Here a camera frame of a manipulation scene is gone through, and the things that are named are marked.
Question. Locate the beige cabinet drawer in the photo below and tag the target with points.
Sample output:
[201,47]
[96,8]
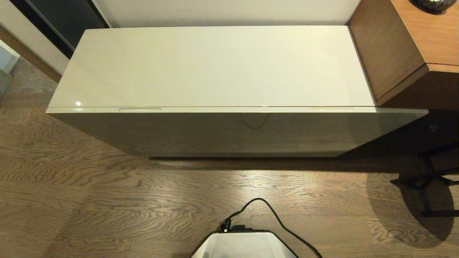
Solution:
[251,125]

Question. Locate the silver black robot base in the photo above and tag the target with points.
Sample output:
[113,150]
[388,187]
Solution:
[244,245]

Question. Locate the beige glossy cabinet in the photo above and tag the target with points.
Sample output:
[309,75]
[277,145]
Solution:
[215,68]

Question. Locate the brown wooden desk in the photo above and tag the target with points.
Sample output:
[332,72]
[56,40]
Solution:
[401,53]

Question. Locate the dark glass panel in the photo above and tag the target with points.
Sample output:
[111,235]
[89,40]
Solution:
[61,21]

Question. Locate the black metal stand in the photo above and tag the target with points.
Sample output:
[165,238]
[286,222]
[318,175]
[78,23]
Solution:
[426,179]

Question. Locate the dark round bowl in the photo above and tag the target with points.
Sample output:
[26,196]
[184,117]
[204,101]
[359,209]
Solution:
[434,4]

